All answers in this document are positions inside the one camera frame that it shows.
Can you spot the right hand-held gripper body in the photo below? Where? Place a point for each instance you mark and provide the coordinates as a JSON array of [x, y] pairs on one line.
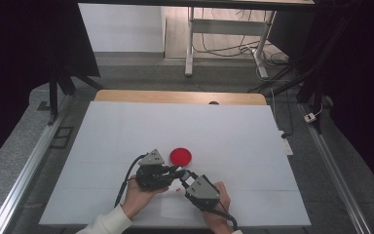
[[203, 193]]

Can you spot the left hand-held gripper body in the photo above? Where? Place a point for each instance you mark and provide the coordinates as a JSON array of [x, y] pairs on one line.
[[151, 172]]

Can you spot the person's right hand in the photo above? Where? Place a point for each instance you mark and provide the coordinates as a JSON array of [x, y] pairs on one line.
[[220, 208]]

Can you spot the small white plug adapter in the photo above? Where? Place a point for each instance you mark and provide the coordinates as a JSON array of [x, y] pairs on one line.
[[310, 117]]

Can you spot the white metal desk frame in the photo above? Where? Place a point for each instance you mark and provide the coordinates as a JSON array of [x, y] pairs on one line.
[[227, 27]]

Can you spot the aluminium floor rail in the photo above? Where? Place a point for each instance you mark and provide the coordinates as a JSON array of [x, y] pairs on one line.
[[26, 169], [334, 172]]

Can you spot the black metal stand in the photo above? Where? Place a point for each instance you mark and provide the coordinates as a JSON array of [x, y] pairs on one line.
[[60, 87], [308, 81]]

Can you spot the person's left hand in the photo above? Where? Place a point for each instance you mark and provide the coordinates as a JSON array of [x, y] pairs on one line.
[[136, 198]]

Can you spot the round red ink pad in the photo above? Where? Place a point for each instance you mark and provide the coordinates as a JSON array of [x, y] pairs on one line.
[[180, 157]]

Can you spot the black curtain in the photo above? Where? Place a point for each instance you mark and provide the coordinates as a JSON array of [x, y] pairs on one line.
[[357, 81], [19, 65]]

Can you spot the white paper sheet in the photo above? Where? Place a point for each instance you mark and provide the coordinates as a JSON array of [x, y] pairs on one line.
[[175, 208]]

